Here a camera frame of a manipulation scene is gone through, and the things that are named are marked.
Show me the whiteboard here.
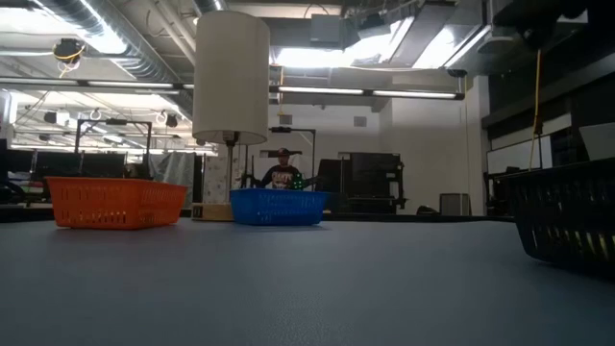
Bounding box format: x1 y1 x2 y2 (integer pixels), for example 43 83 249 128
485 112 574 176

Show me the person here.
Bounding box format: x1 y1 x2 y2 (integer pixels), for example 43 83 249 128
258 146 305 190
123 161 154 181

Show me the white cylindrical lamp shade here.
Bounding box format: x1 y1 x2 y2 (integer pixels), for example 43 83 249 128
191 10 272 147

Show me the blue plastic basket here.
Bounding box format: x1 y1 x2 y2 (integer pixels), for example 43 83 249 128
228 186 331 227

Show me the ceiling cable reel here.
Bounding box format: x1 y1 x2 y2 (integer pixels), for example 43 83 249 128
51 37 87 78

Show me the black plastic basket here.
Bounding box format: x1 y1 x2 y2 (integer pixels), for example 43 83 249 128
493 155 615 279

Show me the black metal rig frame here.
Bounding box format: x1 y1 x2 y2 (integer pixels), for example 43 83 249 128
73 118 154 167

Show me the grey ceiling unit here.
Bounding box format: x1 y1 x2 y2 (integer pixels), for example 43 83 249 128
308 13 344 48

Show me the fluorescent light fixture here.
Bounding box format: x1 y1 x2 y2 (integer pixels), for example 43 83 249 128
270 85 466 102
0 76 196 95

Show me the grey fabric cover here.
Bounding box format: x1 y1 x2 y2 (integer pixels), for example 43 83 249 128
149 152 197 203

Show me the grey waste bin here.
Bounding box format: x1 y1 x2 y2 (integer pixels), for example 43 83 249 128
438 192 473 217

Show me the black equipment rack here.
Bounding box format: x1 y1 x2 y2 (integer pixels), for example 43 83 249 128
314 151 407 215

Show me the yellow hanging cable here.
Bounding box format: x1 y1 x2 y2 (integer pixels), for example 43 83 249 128
528 47 545 170

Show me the orange plastic basket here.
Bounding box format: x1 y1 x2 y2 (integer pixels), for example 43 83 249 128
45 176 189 231

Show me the white wall panel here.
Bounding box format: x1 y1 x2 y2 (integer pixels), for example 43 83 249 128
578 121 615 161

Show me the black partition wall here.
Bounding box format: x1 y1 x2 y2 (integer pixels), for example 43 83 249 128
0 148 129 180

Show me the metal lamp pole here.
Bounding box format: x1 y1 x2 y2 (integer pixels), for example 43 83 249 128
224 130 241 204

